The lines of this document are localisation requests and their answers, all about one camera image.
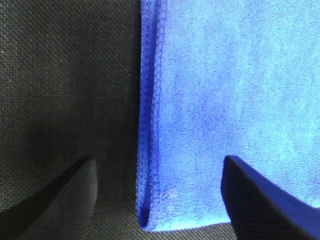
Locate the blue microfiber towel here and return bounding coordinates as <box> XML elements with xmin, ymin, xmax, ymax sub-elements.
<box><xmin>136</xmin><ymin>0</ymin><xmax>320</xmax><ymax>232</ymax></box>

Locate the black table cloth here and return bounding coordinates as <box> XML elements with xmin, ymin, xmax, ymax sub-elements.
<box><xmin>0</xmin><ymin>0</ymin><xmax>238</xmax><ymax>240</ymax></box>

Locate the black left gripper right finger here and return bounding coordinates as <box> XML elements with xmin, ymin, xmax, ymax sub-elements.
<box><xmin>220</xmin><ymin>155</ymin><xmax>320</xmax><ymax>240</ymax></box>

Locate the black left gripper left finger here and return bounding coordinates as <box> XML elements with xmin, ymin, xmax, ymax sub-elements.
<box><xmin>0</xmin><ymin>157</ymin><xmax>98</xmax><ymax>240</ymax></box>

